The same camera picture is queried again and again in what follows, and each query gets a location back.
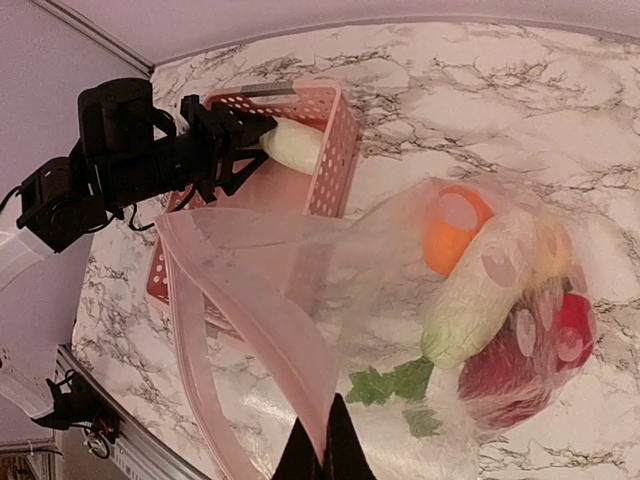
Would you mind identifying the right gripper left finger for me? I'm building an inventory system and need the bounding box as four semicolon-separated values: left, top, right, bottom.
272;420;324;480

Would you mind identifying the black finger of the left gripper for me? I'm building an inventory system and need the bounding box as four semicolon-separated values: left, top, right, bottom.
223;110;277;145
212;149;268;197

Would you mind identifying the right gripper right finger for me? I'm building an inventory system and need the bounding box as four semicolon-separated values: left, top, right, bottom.
324;394;376;480

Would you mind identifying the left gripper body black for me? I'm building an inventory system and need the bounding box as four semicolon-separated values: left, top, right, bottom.
124;95;225;205

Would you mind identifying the white cabbage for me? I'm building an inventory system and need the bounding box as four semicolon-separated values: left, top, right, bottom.
337;210;537;438
259;117;324;175

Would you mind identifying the clear zip top bag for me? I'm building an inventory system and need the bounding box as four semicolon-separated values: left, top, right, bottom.
157;178;591;479

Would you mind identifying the dark purple pepper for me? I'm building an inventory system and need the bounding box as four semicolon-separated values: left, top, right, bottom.
457;321;557;431

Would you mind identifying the orange pepper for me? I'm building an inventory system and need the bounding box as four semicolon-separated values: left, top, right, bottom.
423;185;493;276

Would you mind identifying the red pepper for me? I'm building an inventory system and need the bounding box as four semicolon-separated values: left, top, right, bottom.
554;293;595;371

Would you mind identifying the yellow pepper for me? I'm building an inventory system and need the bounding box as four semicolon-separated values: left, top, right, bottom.
530;217;573;286

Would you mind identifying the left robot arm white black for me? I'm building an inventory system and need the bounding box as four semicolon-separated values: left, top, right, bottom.
1;95;277;286

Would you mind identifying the left aluminium corner post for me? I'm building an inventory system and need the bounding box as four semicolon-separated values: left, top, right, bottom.
32;0;155;78

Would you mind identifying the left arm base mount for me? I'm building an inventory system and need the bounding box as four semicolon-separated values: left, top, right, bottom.
31;369;121;460

